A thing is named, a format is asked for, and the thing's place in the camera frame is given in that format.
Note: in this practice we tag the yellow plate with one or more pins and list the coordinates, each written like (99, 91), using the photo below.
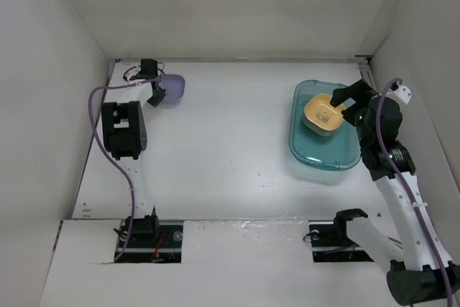
(321, 117)

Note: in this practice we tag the teal plastic bin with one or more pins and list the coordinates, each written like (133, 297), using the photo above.
(338, 151)

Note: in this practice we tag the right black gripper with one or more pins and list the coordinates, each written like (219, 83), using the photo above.
(359, 91)

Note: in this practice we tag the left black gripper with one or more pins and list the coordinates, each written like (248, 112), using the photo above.
(161, 95)

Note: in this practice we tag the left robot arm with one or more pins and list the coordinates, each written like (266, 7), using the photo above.
(125, 139)

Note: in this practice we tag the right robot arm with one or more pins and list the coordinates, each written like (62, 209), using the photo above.
(418, 268)

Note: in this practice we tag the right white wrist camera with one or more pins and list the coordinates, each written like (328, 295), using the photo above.
(402, 94)

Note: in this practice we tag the purple plate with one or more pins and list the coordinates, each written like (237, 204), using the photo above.
(174, 86)

